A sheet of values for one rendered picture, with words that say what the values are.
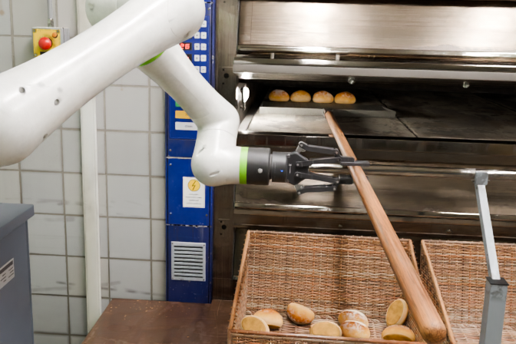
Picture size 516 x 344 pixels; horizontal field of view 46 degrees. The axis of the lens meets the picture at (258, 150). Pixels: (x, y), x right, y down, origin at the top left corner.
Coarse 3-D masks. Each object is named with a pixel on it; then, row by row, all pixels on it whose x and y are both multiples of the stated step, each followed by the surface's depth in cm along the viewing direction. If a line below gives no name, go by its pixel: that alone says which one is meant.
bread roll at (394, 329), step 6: (384, 330) 185; (390, 330) 183; (396, 330) 182; (402, 330) 182; (408, 330) 182; (384, 336) 184; (390, 336) 183; (396, 336) 182; (402, 336) 181; (408, 336) 181; (414, 336) 182
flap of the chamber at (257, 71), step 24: (240, 72) 184; (264, 72) 183; (288, 72) 182; (312, 72) 182; (336, 72) 181; (360, 72) 181; (384, 72) 180; (408, 72) 180; (432, 72) 179; (456, 72) 179; (480, 72) 179
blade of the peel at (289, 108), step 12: (264, 108) 247; (276, 108) 247; (288, 108) 246; (300, 108) 246; (312, 108) 246; (336, 108) 266; (348, 108) 267; (360, 108) 268; (372, 108) 269; (384, 108) 270
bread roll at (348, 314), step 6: (342, 312) 196; (348, 312) 195; (354, 312) 194; (360, 312) 195; (342, 318) 195; (348, 318) 194; (354, 318) 193; (360, 318) 193; (366, 318) 194; (366, 324) 193
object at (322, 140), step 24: (240, 144) 203; (264, 144) 202; (288, 144) 202; (312, 144) 201; (336, 144) 201; (360, 144) 200; (384, 144) 199; (408, 144) 199; (432, 144) 198; (456, 144) 198; (480, 144) 197; (504, 144) 197
